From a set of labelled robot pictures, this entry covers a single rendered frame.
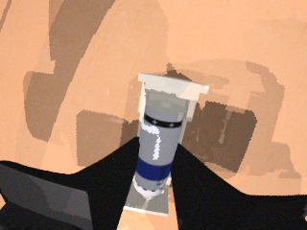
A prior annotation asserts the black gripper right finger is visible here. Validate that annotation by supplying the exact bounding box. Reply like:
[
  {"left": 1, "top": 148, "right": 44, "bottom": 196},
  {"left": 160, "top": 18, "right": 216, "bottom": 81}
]
[{"left": 170, "top": 142, "right": 307, "bottom": 230}]

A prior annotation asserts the white and blue battery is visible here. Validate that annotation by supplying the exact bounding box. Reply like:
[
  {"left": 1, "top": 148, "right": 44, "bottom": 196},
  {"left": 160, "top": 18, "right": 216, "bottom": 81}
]
[{"left": 133, "top": 100, "right": 185, "bottom": 196}]

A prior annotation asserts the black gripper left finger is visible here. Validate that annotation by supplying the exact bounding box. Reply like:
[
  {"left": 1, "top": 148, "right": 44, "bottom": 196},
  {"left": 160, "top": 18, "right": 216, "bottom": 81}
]
[{"left": 0, "top": 137, "right": 141, "bottom": 230}]

